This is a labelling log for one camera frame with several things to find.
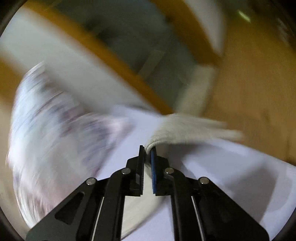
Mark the pink floral quilt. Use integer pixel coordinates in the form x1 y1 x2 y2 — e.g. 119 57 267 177
6 63 132 227

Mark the wooden framed wall niche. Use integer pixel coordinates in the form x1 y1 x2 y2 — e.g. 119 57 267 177
1 1 225 114

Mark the white bed sheet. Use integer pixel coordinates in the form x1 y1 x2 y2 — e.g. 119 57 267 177
97 105 295 240

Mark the beige knit sweater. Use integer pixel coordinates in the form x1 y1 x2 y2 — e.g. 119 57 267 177
144 113 243 152

